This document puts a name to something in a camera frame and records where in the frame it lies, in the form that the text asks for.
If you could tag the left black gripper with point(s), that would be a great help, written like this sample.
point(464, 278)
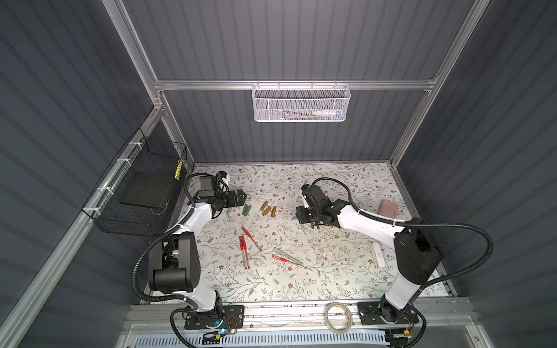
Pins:
point(235, 198)

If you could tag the clear tape roll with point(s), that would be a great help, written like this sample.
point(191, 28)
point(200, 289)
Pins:
point(338, 318)

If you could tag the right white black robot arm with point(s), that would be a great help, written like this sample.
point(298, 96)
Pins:
point(417, 252)

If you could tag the brown pen cap three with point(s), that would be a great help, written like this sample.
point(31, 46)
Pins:
point(266, 211)

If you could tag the pink eraser block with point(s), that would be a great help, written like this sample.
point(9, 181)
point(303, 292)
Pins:
point(388, 209)

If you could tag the red pen right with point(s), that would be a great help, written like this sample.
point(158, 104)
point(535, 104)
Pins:
point(246, 252)

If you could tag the floral patterned table mat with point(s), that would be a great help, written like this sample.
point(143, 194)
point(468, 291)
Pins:
point(339, 262)

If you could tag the white wire mesh basket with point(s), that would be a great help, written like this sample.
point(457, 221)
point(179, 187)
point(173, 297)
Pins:
point(310, 103)

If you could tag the red pen lower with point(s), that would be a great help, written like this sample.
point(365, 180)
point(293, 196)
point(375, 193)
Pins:
point(285, 260)

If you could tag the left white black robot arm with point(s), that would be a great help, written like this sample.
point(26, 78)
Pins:
point(170, 267)

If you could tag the green pen cap one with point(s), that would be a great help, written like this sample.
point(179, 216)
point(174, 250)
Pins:
point(246, 210)

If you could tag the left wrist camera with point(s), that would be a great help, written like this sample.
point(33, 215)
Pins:
point(223, 176)

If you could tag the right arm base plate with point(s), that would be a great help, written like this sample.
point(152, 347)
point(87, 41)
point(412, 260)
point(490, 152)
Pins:
point(374, 312)

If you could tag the red pen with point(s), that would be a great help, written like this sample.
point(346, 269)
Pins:
point(246, 252)
point(249, 235)
point(240, 245)
point(285, 260)

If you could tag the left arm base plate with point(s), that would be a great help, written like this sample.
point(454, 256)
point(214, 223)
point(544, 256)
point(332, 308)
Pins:
point(231, 316)

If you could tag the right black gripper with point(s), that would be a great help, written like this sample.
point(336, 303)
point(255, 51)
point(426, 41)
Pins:
point(311, 213)

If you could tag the white eraser stick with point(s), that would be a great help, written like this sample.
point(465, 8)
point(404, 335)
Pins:
point(378, 256)

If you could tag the red pen left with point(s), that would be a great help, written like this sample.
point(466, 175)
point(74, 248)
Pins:
point(240, 245)

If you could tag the red pen upper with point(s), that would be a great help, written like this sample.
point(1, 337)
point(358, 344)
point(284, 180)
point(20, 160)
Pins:
point(249, 235)

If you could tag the black wire basket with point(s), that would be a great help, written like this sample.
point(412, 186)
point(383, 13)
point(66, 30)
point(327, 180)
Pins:
point(142, 189)

